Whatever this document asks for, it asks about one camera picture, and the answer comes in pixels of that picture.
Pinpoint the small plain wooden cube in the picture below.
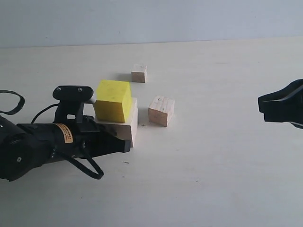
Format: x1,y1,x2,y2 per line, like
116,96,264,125
131,63,147,83

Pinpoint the large plain wooden cube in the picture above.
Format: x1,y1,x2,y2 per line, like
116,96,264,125
94,97,138,148

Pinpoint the medium plain wooden cube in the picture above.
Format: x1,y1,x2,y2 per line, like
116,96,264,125
148,96,175,127

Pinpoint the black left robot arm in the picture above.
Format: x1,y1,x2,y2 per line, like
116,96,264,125
0,116,131,182

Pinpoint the yellow painted wooden cube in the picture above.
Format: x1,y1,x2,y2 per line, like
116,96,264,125
93,80,132,123

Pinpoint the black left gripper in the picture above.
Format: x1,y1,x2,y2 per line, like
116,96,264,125
16,122,131,166

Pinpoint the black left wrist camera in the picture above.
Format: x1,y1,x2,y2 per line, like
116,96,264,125
53,85,96,123

